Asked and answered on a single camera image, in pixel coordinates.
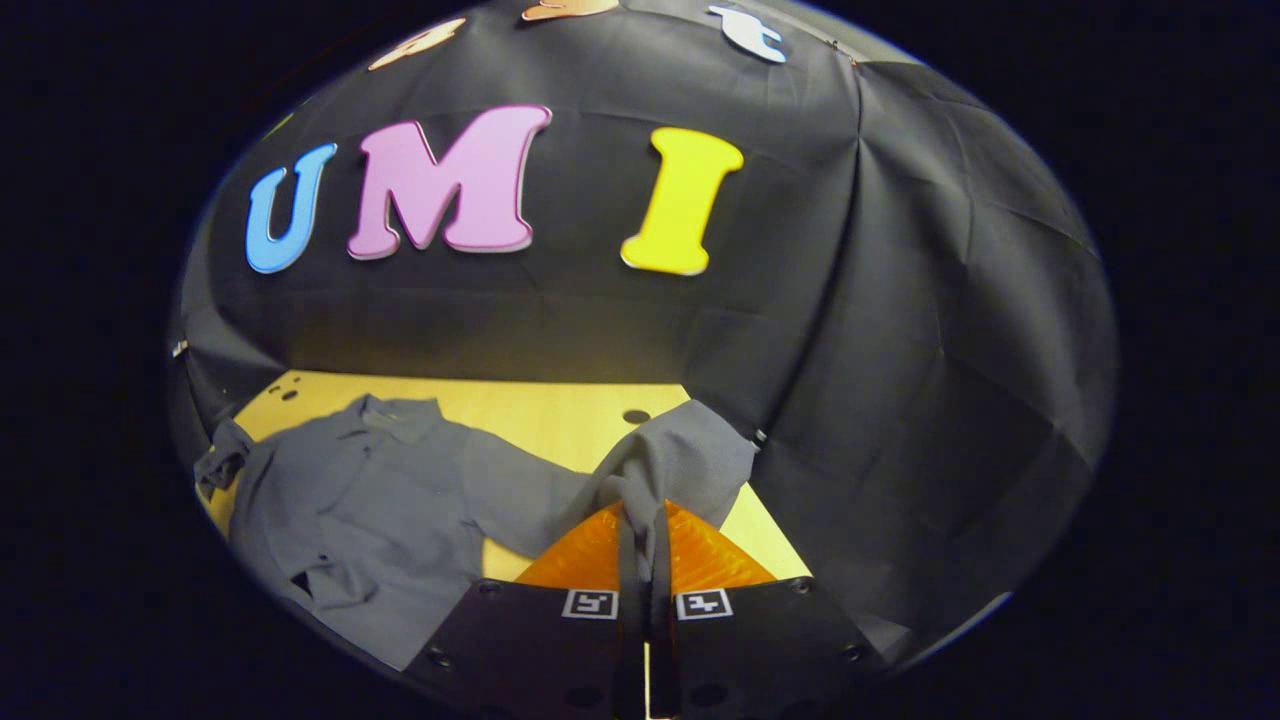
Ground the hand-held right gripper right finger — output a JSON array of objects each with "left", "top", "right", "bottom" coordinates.
[{"left": 650, "top": 500, "right": 891, "bottom": 720}]

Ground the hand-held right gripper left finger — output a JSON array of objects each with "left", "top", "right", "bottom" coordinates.
[{"left": 405, "top": 500, "right": 646, "bottom": 720}]

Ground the grey polo shirt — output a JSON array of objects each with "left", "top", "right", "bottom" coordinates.
[{"left": 194, "top": 393, "right": 759, "bottom": 672}]

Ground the black backdrop cloth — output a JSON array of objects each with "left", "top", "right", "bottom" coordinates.
[{"left": 165, "top": 0, "right": 1119, "bottom": 673}]

